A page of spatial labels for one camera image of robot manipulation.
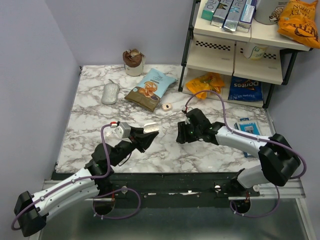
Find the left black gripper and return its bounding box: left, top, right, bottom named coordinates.
left=110, top=125, right=159, bottom=168

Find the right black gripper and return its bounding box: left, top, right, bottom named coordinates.
left=175, top=120, right=202, bottom=144

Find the white earbud charging case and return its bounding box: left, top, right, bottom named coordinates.
left=143, top=122, right=160, bottom=134

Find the beige earbud charging case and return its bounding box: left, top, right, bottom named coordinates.
left=162, top=103, right=172, bottom=112

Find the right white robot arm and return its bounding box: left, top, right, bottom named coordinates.
left=176, top=108, right=301, bottom=196

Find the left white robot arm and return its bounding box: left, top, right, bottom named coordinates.
left=11, top=121, right=159, bottom=237

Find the blue brown chips bag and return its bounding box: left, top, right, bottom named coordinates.
left=124, top=68, right=177, bottom=112

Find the silver glitter pouch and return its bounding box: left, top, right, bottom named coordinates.
left=101, top=79, right=120, bottom=105

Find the orange snack bag lower shelf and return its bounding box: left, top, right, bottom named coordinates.
left=185, top=72, right=225, bottom=94

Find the blue Harry's razor box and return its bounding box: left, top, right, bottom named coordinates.
left=233, top=117, right=265, bottom=158

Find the blue Doritos bag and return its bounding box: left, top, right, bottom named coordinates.
left=228, top=76, right=263, bottom=102

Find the brown lidded white cup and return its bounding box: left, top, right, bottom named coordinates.
left=122, top=48, right=146, bottom=77

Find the silver blue toothpaste box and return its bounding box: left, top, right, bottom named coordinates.
left=223, top=0, right=246, bottom=32

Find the teal toothpaste box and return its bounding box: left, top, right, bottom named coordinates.
left=201, top=0, right=220, bottom=22

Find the purple white toothpaste box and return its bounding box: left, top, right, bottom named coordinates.
left=236, top=0, right=259, bottom=33

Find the grey toothpaste box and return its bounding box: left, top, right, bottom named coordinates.
left=210, top=0, right=233, bottom=28

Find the white popcorn tub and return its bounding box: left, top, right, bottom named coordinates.
left=254, top=0, right=289, bottom=25

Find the orange honey dijon chips bag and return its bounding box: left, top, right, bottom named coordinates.
left=277, top=0, right=320, bottom=49

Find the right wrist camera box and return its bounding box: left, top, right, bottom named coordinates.
left=184, top=117, right=190, bottom=125

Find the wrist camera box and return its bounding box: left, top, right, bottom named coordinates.
left=184, top=117, right=190, bottom=125
left=114, top=122, right=131, bottom=139

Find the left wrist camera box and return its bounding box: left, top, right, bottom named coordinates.
left=114, top=122, right=131, bottom=139

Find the black frame cream shelf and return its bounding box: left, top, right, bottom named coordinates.
left=178, top=0, right=310, bottom=109

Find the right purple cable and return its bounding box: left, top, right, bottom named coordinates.
left=181, top=90, right=308, bottom=218

